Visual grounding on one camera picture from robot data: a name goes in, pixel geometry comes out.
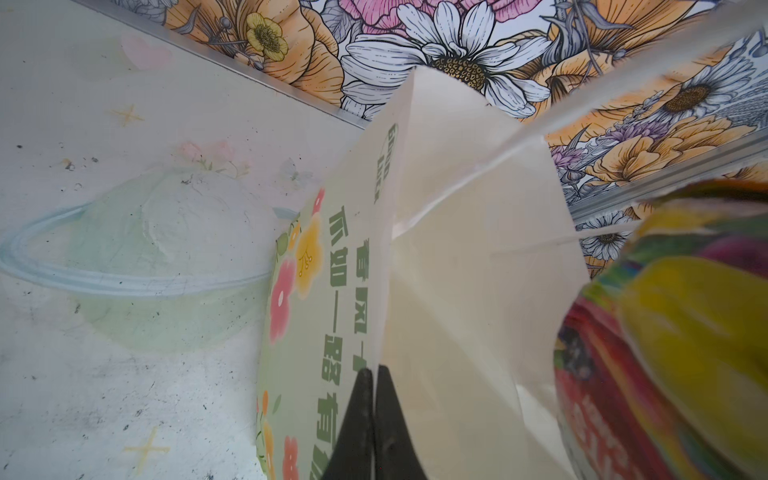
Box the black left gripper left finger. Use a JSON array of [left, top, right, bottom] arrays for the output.
[[322, 369, 374, 480]]

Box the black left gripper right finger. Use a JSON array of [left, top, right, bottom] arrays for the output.
[[374, 365, 427, 480]]

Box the white paper bag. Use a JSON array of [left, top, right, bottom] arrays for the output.
[[257, 1, 767, 479]]

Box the purple pink snack bag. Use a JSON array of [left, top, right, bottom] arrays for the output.
[[553, 180, 767, 479]]

